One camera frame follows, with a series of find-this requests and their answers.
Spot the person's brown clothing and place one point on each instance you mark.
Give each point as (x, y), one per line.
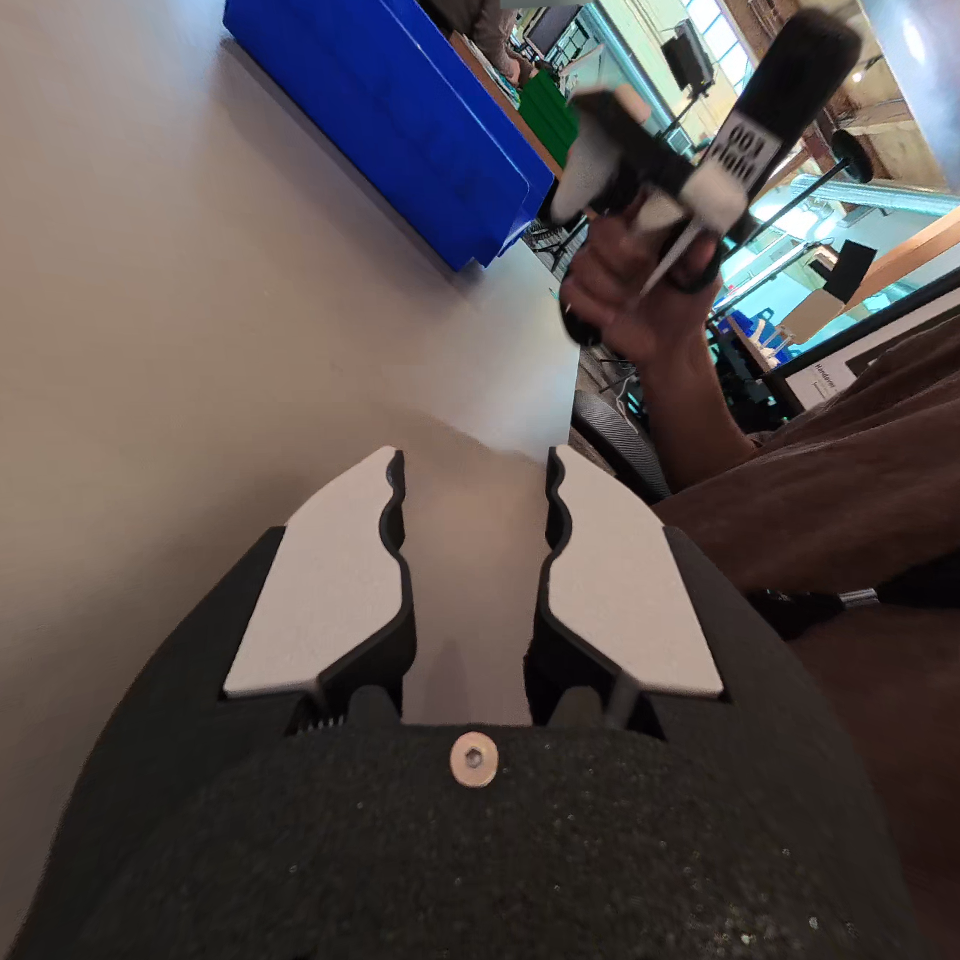
(855, 495)

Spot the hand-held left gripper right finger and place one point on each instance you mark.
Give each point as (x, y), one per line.
(623, 585)

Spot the green plastic bin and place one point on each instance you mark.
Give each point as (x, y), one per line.
(548, 120)

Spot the person's right forearm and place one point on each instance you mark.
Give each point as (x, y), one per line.
(698, 420)

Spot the person's right hand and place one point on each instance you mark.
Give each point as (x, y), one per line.
(630, 308)

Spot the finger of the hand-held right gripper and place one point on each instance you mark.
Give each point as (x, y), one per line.
(582, 177)

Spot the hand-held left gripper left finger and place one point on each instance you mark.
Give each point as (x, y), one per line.
(330, 585)

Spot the black framed board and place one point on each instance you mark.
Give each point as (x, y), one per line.
(855, 360)

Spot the blue plastic bin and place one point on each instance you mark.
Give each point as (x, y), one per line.
(405, 120)

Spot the black studio light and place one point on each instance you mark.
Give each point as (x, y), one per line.
(690, 57)

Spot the grey desk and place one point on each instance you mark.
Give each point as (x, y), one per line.
(180, 300)

